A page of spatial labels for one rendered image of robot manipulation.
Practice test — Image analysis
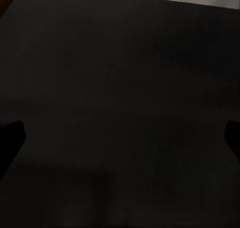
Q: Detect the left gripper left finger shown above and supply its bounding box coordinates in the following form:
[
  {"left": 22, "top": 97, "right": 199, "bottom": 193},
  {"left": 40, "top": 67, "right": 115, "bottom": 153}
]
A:
[{"left": 0, "top": 121, "right": 26, "bottom": 181}]

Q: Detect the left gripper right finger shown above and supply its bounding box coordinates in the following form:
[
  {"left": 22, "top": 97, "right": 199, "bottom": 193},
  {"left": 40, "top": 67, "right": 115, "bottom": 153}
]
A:
[{"left": 224, "top": 121, "right": 240, "bottom": 161}]

